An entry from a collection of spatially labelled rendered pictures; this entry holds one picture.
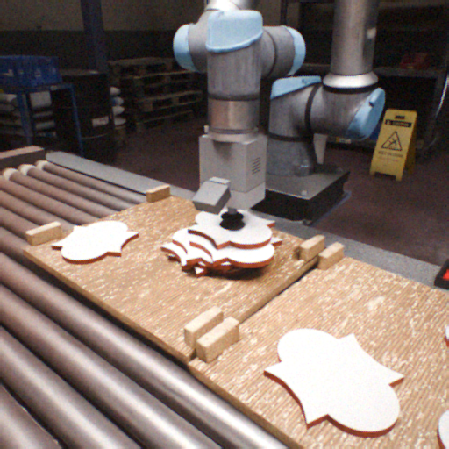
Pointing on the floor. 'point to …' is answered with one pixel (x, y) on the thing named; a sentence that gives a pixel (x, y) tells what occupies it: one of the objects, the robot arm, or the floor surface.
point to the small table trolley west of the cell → (32, 110)
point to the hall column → (92, 10)
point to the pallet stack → (153, 91)
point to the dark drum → (86, 115)
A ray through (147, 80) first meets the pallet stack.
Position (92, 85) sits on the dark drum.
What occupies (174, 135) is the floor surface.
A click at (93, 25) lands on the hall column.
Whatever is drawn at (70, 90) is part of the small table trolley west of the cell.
